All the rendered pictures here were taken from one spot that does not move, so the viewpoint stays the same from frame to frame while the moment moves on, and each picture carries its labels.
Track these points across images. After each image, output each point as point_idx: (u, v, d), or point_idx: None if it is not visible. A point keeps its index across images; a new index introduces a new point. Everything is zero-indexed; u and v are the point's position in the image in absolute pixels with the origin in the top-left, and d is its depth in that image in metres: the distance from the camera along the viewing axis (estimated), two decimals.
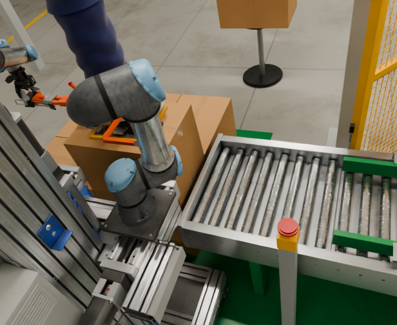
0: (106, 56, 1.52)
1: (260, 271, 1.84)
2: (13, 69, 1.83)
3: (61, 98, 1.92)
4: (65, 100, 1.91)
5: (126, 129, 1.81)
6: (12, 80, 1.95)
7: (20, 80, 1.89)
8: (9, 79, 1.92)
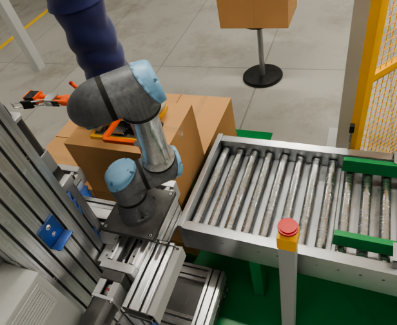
0: (107, 55, 1.52)
1: (260, 271, 1.84)
2: None
3: (62, 97, 1.93)
4: (66, 99, 1.91)
5: (127, 128, 1.81)
6: None
7: None
8: None
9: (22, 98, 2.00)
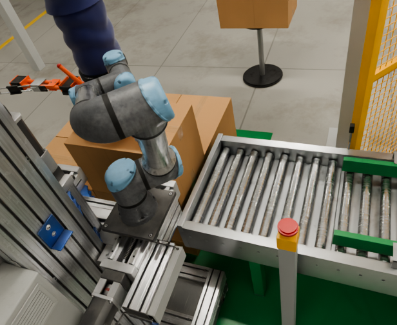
0: (95, 33, 1.44)
1: (260, 271, 1.84)
2: None
3: (50, 82, 1.84)
4: (54, 84, 1.83)
5: None
6: None
7: None
8: None
9: (9, 83, 1.92)
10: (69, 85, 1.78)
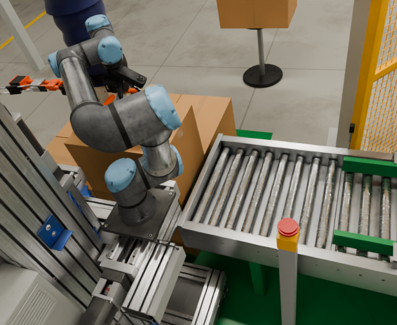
0: None
1: (260, 271, 1.84)
2: None
3: (49, 82, 1.84)
4: (53, 84, 1.83)
5: None
6: None
7: None
8: None
9: (9, 83, 1.92)
10: None
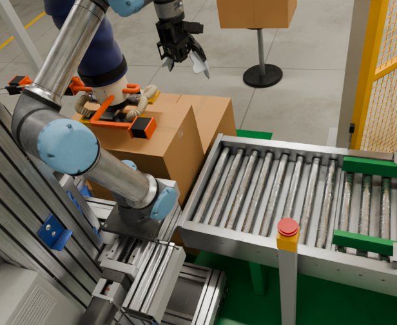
0: (94, 33, 1.44)
1: (260, 271, 1.84)
2: None
3: None
4: None
5: (116, 113, 1.72)
6: None
7: None
8: None
9: (8, 83, 1.92)
10: (67, 86, 1.78)
